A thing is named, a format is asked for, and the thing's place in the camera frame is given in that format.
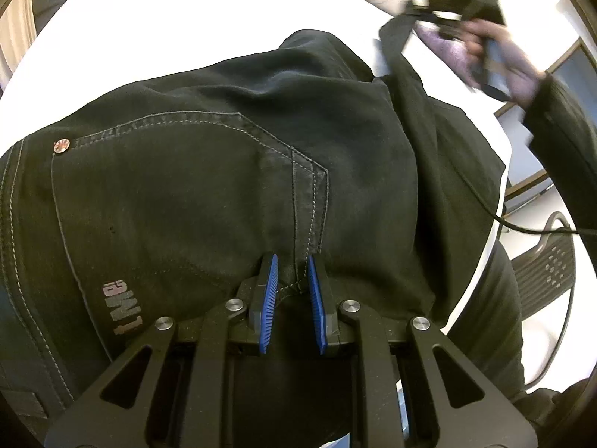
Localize wooden framed cabinet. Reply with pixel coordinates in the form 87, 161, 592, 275
493, 37, 597, 211

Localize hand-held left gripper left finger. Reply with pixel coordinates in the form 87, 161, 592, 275
44, 252, 280, 448

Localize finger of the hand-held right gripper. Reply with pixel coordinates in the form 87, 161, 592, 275
400, 0, 463, 29

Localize person's right forearm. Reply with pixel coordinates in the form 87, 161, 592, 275
521, 74, 597, 236

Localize person's leg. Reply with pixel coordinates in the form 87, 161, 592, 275
434, 238, 588, 448

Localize black mesh chair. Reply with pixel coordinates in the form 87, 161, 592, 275
510, 211, 589, 383

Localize black denim pants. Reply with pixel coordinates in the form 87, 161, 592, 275
0, 9, 509, 448

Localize black cable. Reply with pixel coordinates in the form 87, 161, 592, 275
459, 172, 584, 235

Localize person's right hand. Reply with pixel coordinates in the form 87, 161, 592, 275
462, 18, 547, 103

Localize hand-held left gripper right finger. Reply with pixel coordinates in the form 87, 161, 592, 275
305, 255, 535, 448

